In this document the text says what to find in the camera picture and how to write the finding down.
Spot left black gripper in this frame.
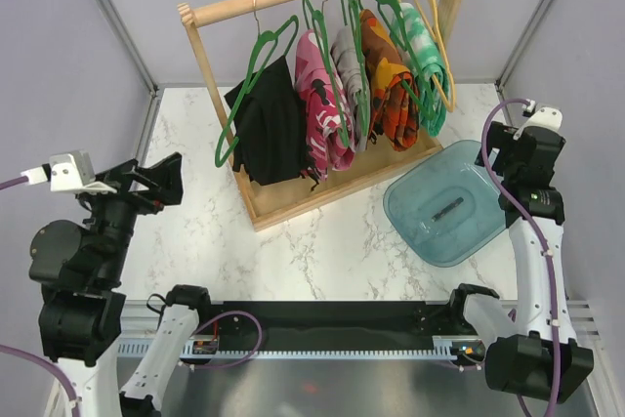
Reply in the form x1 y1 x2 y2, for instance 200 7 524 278
83 149 184 280

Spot green hanger with black trousers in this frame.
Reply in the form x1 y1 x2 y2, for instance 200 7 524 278
214 0 300 168

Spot black trousers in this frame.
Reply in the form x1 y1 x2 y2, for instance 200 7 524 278
232 56 306 186

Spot pink camouflage trousers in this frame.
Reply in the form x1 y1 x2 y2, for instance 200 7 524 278
295 29 355 184

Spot green hanger with pink trousers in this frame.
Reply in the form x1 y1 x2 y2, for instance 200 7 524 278
302 0 350 147

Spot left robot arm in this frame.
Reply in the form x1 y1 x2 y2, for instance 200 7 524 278
29 150 214 416

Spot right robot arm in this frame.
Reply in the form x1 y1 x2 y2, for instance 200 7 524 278
446 122 594 415

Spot green hanger with tie-dye trousers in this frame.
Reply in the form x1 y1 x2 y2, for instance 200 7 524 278
376 0 434 118

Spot orange patterned trousers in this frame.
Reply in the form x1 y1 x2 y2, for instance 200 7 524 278
359 9 419 151

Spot green hanger with orange trousers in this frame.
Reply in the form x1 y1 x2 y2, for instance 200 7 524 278
356 0 438 125

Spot green white tie-dye trousers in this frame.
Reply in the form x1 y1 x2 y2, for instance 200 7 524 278
392 2 450 137

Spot yellow hanger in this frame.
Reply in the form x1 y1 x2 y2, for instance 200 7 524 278
413 0 456 112

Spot green hanger with grey trousers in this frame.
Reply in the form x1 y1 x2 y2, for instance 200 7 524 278
339 0 371 147

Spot grey trousers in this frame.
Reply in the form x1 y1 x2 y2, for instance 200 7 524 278
330 25 370 152

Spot blue transparent plastic bin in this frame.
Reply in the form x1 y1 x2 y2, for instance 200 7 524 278
383 140 505 268

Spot wooden clothes rack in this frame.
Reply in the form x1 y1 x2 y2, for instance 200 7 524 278
178 0 462 231

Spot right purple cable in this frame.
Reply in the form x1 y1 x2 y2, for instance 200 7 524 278
480 99 563 417

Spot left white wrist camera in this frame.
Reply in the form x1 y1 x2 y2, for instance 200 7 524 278
21 150 117 194

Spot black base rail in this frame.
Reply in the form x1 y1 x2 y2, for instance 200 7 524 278
181 301 486 368

